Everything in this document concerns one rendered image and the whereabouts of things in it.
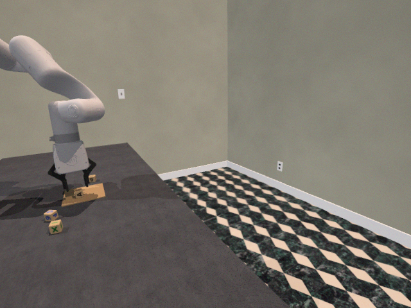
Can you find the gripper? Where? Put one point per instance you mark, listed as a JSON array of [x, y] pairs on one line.
[[70, 157]]

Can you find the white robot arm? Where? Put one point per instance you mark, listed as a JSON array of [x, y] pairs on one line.
[[23, 54]]

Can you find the orange flat mat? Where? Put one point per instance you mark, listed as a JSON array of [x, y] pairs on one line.
[[91, 192]]

